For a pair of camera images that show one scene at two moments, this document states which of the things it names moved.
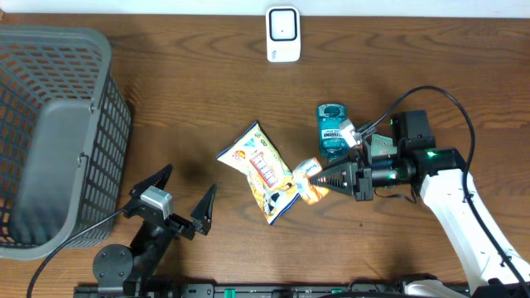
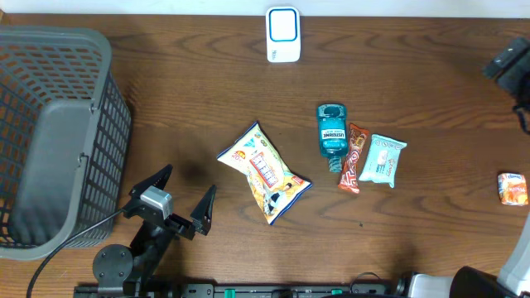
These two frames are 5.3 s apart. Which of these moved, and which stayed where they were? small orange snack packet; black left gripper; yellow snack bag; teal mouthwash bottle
Moved: small orange snack packet
Stayed: yellow snack bag; black left gripper; teal mouthwash bottle
